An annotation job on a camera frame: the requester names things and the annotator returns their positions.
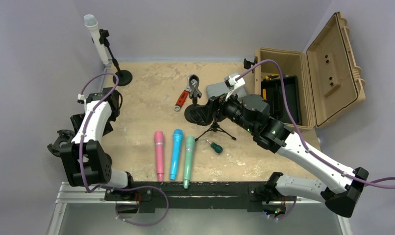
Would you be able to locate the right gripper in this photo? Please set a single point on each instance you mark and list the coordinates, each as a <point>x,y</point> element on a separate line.
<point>215,102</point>

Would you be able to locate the black round-base stand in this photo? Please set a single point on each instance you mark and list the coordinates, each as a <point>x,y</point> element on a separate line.
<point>125,76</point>
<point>195,94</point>

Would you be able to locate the black tripod shock-mount stand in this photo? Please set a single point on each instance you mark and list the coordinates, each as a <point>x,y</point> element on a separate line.
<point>198,118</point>

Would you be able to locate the black round-base back stand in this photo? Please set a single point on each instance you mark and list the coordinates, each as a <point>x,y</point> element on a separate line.
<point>125,76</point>

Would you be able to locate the mint green microphone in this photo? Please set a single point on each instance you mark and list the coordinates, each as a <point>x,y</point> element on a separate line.
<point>189,153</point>

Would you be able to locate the blue microphone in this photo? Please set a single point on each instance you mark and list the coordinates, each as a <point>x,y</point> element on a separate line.
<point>177,142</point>

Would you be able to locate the pink microphone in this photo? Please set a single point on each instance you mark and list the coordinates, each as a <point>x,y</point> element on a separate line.
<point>159,155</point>

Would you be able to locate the white microphone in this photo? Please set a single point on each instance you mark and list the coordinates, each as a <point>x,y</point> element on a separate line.
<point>92,25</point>

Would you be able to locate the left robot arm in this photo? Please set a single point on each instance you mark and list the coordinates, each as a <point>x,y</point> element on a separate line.
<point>83,158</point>

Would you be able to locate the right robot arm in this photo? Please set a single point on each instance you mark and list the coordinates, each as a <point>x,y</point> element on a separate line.
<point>338,186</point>

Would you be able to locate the grey plastic tool case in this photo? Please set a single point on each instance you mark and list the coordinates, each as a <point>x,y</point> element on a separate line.
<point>219,89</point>

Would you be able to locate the red adjustable wrench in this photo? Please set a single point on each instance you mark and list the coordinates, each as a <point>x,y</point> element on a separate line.
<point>180,102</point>

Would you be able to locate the green stubby screwdriver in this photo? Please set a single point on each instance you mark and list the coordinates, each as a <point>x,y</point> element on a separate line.
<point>217,148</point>

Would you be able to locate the black toolbox tray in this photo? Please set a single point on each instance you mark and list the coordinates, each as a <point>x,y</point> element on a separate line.
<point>276,98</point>

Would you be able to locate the tan hard toolbox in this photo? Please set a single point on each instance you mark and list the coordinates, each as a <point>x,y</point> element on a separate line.
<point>322,83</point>

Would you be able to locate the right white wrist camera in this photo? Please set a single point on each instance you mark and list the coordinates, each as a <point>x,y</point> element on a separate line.
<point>236,87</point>

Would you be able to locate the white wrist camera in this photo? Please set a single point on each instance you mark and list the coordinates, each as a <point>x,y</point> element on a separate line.
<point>81,98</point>
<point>236,87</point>

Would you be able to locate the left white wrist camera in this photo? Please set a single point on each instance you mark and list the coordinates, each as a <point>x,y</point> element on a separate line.
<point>81,98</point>

